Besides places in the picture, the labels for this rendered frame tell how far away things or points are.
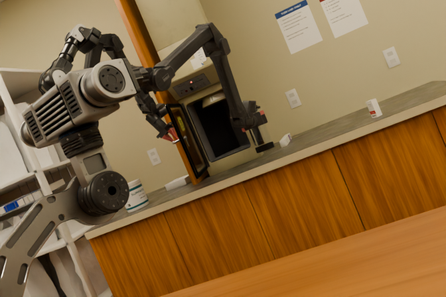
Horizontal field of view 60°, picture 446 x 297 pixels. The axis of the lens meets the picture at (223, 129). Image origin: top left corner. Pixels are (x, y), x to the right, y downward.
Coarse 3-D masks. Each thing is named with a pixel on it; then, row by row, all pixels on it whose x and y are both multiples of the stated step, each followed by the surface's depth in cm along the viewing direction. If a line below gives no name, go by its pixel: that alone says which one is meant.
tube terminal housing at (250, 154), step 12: (168, 48) 217; (180, 72) 217; (216, 84) 214; (192, 96) 217; (204, 96) 217; (252, 144) 213; (228, 156) 217; (240, 156) 215; (252, 156) 214; (216, 168) 219; (228, 168) 218
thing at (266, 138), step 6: (258, 108) 198; (258, 126) 197; (264, 126) 198; (252, 132) 198; (258, 132) 197; (264, 132) 197; (252, 138) 200; (258, 138) 197; (264, 138) 197; (270, 138) 199; (258, 144) 198; (264, 144) 197
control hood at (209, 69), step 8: (208, 64) 202; (192, 72) 204; (200, 72) 204; (208, 72) 205; (216, 72) 206; (176, 80) 206; (184, 80) 207; (216, 80) 210; (200, 88) 213; (176, 96) 215; (184, 96) 215
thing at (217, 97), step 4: (216, 92) 219; (220, 92) 219; (208, 96) 219; (212, 96) 218; (216, 96) 217; (220, 96) 218; (224, 96) 219; (204, 100) 220; (208, 100) 218; (212, 100) 217; (216, 100) 216; (220, 100) 232; (204, 104) 220; (208, 104) 218; (212, 104) 233
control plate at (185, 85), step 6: (192, 78) 207; (204, 78) 208; (180, 84) 208; (186, 84) 209; (192, 84) 210; (198, 84) 210; (204, 84) 211; (180, 90) 212; (192, 90) 213; (180, 96) 215
